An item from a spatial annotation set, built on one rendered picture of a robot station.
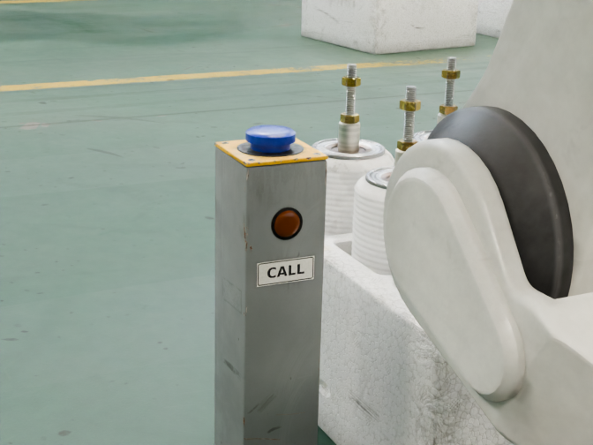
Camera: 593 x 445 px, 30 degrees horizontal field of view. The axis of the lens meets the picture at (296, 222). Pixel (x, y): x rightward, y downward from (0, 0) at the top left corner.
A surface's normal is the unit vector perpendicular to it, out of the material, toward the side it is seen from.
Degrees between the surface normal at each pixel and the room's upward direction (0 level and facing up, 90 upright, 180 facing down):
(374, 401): 90
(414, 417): 90
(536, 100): 90
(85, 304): 0
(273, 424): 90
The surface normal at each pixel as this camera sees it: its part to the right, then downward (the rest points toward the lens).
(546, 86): -0.90, 0.11
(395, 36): 0.55, 0.28
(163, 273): 0.03, -0.95
